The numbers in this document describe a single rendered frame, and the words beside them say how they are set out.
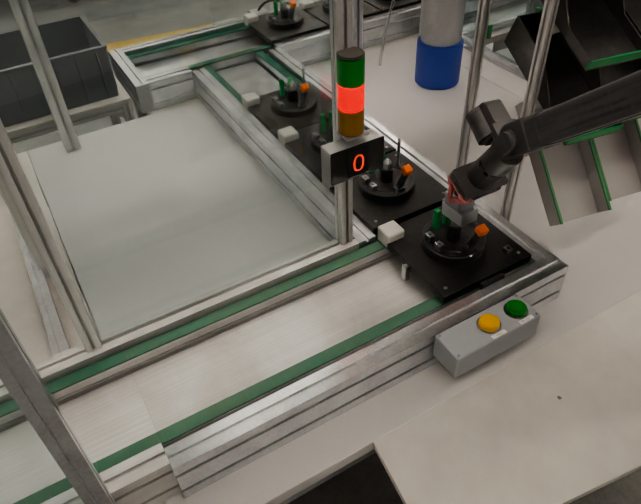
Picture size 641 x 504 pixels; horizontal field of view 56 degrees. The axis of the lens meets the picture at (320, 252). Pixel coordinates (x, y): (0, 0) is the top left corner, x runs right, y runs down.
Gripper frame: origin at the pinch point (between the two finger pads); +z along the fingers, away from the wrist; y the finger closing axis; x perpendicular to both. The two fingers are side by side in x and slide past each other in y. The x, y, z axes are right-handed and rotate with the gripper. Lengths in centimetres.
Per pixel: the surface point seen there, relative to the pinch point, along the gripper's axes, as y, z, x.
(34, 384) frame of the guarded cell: 82, -30, 8
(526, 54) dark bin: -23.1, -11.5, -19.9
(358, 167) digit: 19.0, -2.4, -12.3
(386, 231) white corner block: 11.5, 14.6, -1.7
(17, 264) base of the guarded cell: 88, 53, -37
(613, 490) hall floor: -46, 72, 92
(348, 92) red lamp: 20.7, -15.7, -21.6
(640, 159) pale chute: -48.3, 0.7, 8.3
